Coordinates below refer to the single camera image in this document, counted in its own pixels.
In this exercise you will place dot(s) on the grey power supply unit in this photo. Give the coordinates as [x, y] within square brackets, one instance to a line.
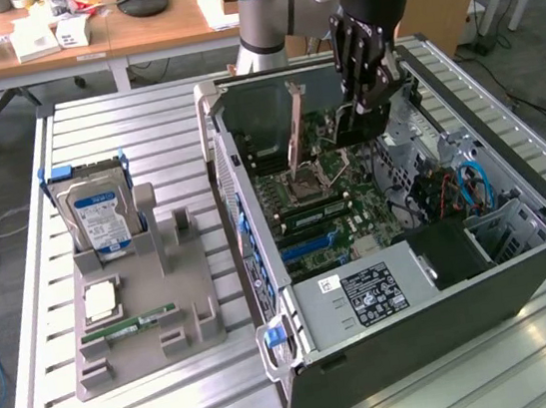
[328, 317]

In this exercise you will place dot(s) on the black power strip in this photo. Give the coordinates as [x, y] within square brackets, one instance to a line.
[476, 47]

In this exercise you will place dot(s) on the grey parts rack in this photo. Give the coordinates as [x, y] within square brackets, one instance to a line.
[137, 282]

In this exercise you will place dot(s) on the tape roll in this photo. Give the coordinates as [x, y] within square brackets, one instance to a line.
[24, 1]

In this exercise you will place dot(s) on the blue expansion slot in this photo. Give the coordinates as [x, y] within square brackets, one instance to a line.
[309, 245]

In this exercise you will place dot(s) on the metal socket cover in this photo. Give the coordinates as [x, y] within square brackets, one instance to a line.
[336, 165]

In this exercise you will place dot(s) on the silver disk bay carrier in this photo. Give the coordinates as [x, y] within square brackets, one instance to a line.
[503, 234]

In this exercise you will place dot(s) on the CPU socket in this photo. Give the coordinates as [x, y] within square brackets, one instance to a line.
[308, 186]

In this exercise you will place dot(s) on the wooden desk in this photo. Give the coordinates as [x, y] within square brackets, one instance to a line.
[155, 33]

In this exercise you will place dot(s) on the black intrusion switch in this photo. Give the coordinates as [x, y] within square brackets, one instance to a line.
[235, 160]

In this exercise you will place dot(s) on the silver perforated disk bay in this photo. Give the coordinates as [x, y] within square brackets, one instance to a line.
[398, 157]

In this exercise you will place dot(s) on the green motherboard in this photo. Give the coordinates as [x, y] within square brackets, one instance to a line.
[355, 213]

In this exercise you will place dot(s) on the green RAM stick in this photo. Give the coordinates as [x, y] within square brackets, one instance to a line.
[128, 326]
[312, 215]

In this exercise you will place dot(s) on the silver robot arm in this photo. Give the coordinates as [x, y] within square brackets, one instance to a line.
[263, 14]

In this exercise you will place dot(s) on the white open box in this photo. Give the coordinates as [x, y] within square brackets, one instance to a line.
[35, 44]

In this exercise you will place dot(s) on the hard disk blue carrier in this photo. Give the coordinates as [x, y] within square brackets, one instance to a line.
[96, 217]

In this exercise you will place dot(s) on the silver CPU chip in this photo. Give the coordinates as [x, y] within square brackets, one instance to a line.
[101, 302]

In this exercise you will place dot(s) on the black open PC case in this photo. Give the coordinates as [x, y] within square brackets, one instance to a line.
[424, 355]

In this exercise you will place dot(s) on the silver chipset heat sink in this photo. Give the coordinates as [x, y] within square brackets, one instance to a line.
[367, 248]

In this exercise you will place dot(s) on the white paper stack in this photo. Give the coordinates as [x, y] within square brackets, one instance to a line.
[218, 15]

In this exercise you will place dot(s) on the white labelled carton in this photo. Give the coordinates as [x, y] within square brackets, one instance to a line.
[74, 34]

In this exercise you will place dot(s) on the black graphics card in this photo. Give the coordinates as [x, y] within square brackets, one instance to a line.
[296, 130]

